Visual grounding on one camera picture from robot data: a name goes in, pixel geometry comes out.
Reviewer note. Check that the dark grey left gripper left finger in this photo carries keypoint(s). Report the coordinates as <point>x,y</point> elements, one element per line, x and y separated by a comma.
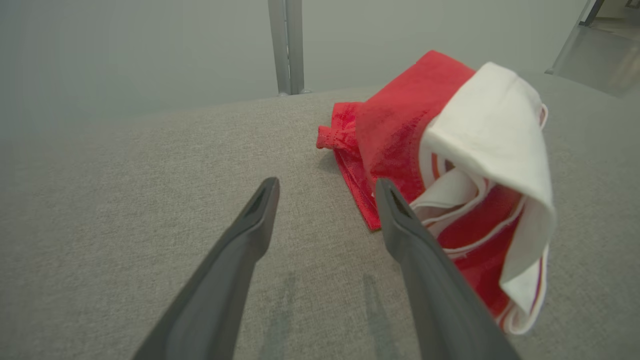
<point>220,280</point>

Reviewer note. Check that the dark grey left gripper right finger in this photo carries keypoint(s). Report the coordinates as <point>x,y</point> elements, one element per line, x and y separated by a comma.
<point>435,290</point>

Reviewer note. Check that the red white basketball jersey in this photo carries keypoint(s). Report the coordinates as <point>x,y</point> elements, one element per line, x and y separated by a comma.
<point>395,130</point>

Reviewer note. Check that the grey metal post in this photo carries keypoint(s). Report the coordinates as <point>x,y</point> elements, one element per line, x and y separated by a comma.
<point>286,45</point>

